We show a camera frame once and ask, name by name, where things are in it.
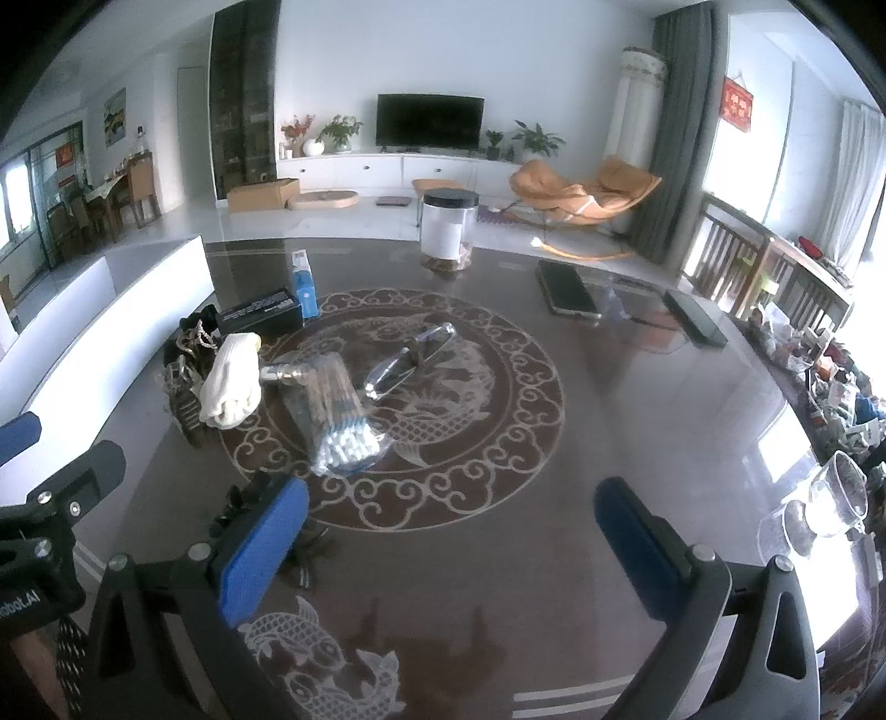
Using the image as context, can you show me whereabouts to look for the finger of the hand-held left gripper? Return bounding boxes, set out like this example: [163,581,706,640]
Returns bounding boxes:
[0,441,127,555]
[0,413,44,468]

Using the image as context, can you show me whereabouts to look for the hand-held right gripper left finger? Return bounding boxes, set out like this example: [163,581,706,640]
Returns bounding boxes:
[83,474,312,720]

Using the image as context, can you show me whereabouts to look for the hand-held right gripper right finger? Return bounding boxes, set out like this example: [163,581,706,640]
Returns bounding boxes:
[594,476,828,720]

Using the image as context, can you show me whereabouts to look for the black printed carton box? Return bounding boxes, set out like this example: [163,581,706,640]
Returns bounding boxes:
[216,287,306,338]

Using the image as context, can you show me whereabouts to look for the blue and white medicine box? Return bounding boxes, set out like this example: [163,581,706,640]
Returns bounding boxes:
[291,250,320,320]

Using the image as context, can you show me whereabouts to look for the dark patterned glass desktop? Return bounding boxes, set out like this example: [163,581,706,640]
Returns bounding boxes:
[65,235,886,720]

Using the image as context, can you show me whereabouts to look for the small clear glass cup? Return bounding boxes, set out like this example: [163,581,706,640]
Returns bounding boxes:
[758,498,818,562]

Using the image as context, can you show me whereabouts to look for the white cotton gloves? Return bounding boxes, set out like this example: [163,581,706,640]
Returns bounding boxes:
[199,332,264,430]

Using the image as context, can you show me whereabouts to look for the clear glass goblet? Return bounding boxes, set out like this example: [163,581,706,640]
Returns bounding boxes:
[810,450,869,537]

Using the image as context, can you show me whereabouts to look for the black long rectangular box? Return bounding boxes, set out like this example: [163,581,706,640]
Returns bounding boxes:
[663,289,729,346]

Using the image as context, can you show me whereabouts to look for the clear plastic bag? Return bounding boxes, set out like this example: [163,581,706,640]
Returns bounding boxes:
[595,273,669,330]

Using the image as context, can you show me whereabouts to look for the clutter of small items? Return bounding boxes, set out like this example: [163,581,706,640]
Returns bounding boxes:
[751,305,886,472]

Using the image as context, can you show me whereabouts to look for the wooden dining table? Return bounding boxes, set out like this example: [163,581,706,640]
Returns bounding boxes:
[69,173,132,236]

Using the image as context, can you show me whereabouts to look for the black flat case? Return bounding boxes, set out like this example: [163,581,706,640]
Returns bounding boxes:
[538,259,603,321]

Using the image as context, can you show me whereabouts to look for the wooden dining chair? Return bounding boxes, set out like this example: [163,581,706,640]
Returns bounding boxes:
[128,153,162,229]

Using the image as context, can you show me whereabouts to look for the cardboard box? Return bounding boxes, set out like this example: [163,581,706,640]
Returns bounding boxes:
[227,178,301,213]

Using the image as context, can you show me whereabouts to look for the beige oval floor tray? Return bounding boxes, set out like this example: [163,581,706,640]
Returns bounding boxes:
[287,190,361,212]

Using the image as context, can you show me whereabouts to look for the clear jar with black lid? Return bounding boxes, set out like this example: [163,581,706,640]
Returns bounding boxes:
[421,188,480,270]

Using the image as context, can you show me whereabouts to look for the orange lounge chair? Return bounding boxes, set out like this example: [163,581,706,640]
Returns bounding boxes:
[508,156,664,263]

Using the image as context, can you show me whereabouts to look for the white television cabinet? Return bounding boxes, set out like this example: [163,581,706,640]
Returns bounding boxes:
[275,151,527,202]

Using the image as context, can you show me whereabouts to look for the dark glass display cabinet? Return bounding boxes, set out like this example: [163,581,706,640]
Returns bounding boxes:
[209,0,281,203]

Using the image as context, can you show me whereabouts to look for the red flower plant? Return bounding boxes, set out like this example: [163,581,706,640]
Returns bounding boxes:
[280,114,316,159]

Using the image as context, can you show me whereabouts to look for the green leafy potted plant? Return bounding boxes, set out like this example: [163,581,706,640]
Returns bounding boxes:
[317,114,364,155]

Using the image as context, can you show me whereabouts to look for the large broad-leaf potted plant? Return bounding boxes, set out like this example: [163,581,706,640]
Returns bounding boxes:
[511,119,567,163]

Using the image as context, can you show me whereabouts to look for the white sheer curtain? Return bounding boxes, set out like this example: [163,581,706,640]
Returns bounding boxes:
[817,100,886,271]

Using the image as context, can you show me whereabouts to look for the tall white air conditioner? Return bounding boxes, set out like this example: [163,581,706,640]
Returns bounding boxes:
[601,45,669,167]

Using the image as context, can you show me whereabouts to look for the grey curtain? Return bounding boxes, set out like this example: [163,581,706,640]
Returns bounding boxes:
[626,7,731,263]

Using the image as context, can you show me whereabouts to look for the black flat television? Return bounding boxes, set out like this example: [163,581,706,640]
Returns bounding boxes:
[377,93,486,152]

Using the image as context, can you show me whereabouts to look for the metal hair claw with chain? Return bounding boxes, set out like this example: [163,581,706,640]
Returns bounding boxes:
[162,325,215,444]

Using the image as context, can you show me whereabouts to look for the framed wall painting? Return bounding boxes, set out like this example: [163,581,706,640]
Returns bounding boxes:
[104,88,127,146]

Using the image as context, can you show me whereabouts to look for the red wall hanging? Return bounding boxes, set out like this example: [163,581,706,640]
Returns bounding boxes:
[722,73,753,134]

